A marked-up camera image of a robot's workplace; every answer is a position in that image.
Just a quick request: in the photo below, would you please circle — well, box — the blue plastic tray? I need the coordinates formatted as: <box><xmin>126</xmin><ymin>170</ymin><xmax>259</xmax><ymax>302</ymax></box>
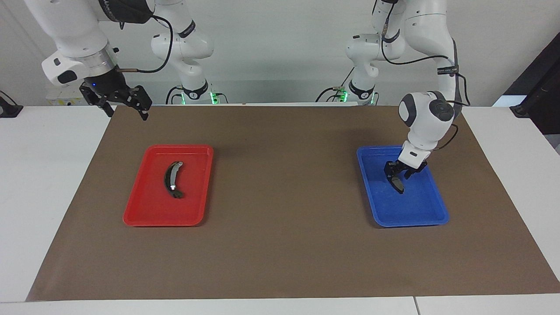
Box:
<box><xmin>357</xmin><ymin>145</ymin><xmax>450</xmax><ymax>228</ymax></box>

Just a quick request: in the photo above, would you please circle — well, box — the black right base cable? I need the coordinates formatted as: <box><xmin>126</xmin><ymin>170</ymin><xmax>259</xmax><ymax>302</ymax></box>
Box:
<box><xmin>165</xmin><ymin>85</ymin><xmax>184</xmax><ymax>105</ymax></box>

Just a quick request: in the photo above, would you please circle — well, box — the black equipment stand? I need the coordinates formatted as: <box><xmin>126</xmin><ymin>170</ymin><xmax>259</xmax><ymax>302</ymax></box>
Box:
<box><xmin>503</xmin><ymin>42</ymin><xmax>560</xmax><ymax>136</ymax></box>

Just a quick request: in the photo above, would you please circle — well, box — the brown table mat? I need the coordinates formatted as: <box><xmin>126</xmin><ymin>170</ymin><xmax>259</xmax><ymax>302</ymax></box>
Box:
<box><xmin>25</xmin><ymin>105</ymin><xmax>560</xmax><ymax>302</ymax></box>

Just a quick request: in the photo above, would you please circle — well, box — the dark brake pad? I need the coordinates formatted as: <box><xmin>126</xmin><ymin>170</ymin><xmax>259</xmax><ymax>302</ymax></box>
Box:
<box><xmin>388</xmin><ymin>173</ymin><xmax>405</xmax><ymax>195</ymax></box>

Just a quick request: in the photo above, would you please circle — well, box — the black base cable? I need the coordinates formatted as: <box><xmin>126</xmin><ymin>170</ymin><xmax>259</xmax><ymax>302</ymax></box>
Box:
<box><xmin>165</xmin><ymin>85</ymin><xmax>184</xmax><ymax>105</ymax></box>
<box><xmin>315</xmin><ymin>66</ymin><xmax>356</xmax><ymax>104</ymax></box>

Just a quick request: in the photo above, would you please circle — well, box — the red plastic tray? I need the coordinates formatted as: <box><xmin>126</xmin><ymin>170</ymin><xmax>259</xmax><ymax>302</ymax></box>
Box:
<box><xmin>123</xmin><ymin>144</ymin><xmax>214</xmax><ymax>227</ymax></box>

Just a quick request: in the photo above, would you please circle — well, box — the black left base cable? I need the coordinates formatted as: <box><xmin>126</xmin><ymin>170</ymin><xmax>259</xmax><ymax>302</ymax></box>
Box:
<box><xmin>315</xmin><ymin>66</ymin><xmax>356</xmax><ymax>104</ymax></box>

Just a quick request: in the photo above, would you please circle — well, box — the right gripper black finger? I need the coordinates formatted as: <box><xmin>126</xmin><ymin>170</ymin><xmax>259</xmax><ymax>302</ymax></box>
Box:
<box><xmin>124</xmin><ymin>85</ymin><xmax>153</xmax><ymax>121</ymax></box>
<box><xmin>80</xmin><ymin>84</ymin><xmax>116</xmax><ymax>118</ymax></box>

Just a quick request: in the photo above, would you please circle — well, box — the white box with yellow label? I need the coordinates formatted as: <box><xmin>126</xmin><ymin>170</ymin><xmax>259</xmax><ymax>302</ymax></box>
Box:
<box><xmin>46</xmin><ymin>90</ymin><xmax>88</xmax><ymax>107</ymax></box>

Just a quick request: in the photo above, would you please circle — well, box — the black clamp mount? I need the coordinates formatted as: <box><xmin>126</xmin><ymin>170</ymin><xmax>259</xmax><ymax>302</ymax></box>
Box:
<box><xmin>0</xmin><ymin>91</ymin><xmax>24</xmax><ymax>119</ymax></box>

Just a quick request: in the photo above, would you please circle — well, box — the curved brake shoe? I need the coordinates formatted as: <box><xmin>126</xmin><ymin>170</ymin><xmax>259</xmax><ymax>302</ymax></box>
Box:
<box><xmin>164</xmin><ymin>161</ymin><xmax>185</xmax><ymax>199</ymax></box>

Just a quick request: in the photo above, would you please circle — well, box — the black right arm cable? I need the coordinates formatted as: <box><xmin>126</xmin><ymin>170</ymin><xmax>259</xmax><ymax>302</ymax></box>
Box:
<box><xmin>116</xmin><ymin>13</ymin><xmax>175</xmax><ymax>74</ymax></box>

